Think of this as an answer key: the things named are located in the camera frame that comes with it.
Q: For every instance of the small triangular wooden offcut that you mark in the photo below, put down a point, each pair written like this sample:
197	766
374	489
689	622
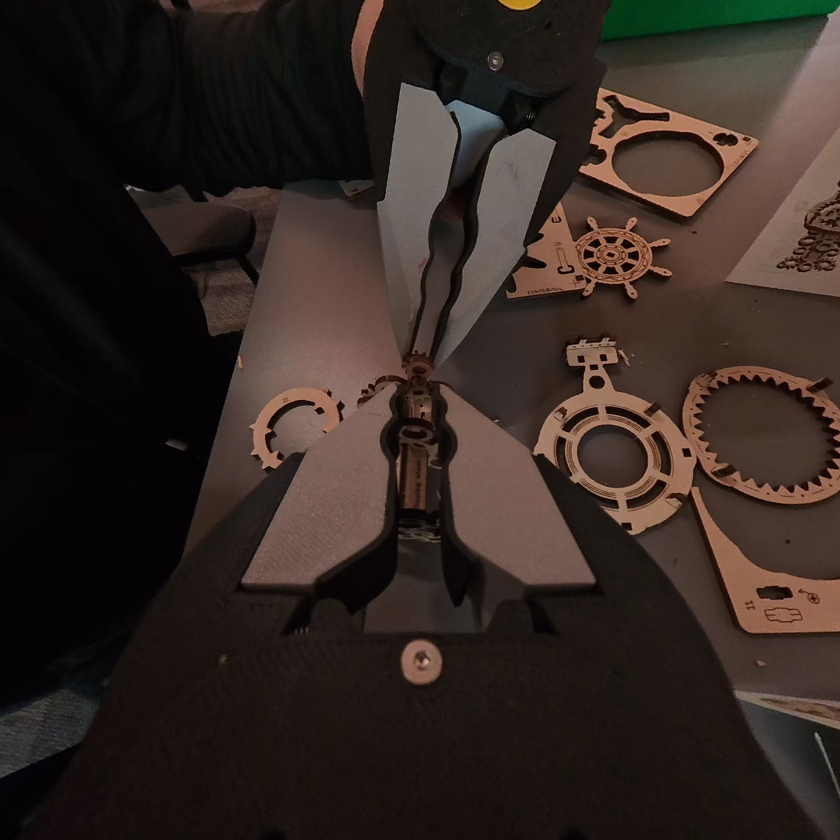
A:
538	282

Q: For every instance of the person's left hand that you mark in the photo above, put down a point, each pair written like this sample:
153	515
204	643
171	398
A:
358	52

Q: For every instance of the wooden offcut sheet curved cutout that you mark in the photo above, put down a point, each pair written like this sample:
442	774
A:
735	571

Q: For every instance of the square wooden offcut round hole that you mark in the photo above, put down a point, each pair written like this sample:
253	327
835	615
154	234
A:
732	154

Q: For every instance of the paper instruction booklet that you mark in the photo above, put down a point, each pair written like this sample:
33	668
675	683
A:
774	262

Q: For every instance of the round slotted wooden frame plate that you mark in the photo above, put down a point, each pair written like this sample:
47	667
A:
590	354

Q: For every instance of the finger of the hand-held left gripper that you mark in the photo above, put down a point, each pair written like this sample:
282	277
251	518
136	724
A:
413	197
505	210

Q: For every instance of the wooden ship wheel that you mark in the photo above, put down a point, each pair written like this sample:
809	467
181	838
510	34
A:
649	258

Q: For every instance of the tiny wooden gear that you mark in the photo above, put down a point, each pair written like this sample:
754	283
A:
417	367

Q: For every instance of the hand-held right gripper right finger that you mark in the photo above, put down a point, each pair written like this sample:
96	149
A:
512	518

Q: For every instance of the green plastic bin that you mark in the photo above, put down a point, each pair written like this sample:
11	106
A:
722	16

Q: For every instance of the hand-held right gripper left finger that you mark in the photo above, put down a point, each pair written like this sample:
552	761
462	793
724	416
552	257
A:
315	518

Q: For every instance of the person's left forearm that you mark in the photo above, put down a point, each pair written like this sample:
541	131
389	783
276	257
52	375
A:
229	85

